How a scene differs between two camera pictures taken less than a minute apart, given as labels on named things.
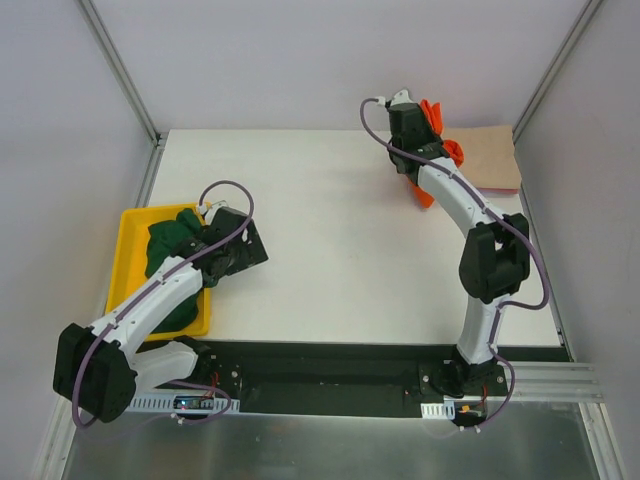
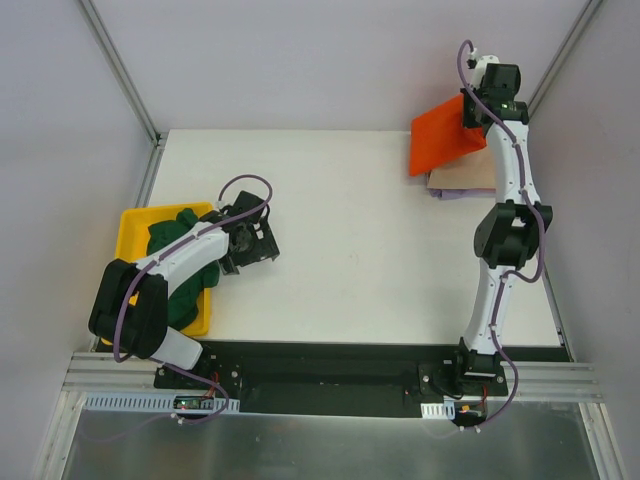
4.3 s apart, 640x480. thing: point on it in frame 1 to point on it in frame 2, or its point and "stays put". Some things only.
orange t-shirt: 433,117 to 439,134
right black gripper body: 435,150 to 470,112
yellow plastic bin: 128,263 stays put
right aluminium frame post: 573,38 stays put
